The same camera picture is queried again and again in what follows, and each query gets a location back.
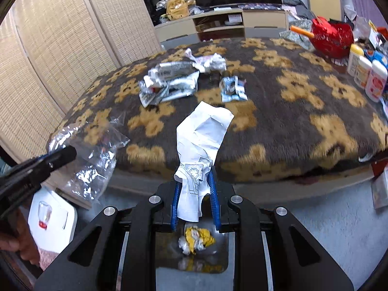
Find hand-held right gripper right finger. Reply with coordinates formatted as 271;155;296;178
209;166;355;291

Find grey patterned cloth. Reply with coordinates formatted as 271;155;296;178
279;20;319;53

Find beige low table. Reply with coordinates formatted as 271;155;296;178
105;168;376;205

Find small clear bottle red cap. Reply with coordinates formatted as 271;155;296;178
38;202;54;230

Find person's left hand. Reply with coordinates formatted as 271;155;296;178
0;209;40;265

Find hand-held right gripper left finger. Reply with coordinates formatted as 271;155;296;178
35;172;183;291

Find woven folding screen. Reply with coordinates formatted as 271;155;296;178
0;0;166;210

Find wet wipes pack orange print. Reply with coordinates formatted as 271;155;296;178
354;56;373;89

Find shiny red bag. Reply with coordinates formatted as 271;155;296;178
311;16;355;59

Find light grey fluffy rug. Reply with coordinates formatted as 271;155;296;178
91;182;388;291

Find beige television stand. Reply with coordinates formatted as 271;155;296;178
154;4;291;43

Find white paper sheet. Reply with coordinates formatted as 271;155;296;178
174;101;234;222

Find white grey box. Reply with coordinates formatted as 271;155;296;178
371;176;388;210

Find crumpled blue white wrapper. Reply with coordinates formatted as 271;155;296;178
219;76;248;103

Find yellow bag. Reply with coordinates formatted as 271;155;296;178
166;0;190;22

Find red box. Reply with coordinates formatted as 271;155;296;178
371;160;388;180

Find orange stick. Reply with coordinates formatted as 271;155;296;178
289;25;316;39

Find crumpled silver printed wrapper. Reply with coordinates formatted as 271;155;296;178
139;61;201;108

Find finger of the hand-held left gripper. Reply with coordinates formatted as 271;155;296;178
12;145;77;189

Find wet wipes pack yellow lid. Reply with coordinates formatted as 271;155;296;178
347;44;365;78

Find crumpled white printed wrapper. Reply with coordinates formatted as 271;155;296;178
184;48;226;74

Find wet wipes pack pink print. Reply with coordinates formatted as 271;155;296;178
365;60;388;103

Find pink cloth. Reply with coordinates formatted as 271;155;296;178
36;247;63;272

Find blue wipes pack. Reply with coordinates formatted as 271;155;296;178
367;48;388;67

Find grey clothing heap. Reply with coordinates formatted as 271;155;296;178
282;0;316;22

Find clear plastic bag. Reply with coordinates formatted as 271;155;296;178
48;112;131;202

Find crumpled yellow wrapper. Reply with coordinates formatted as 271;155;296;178
178;227;216;255

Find white plastic board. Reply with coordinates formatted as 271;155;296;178
28;187;77;254

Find brown bear print blanket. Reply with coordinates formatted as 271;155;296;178
47;36;388;183

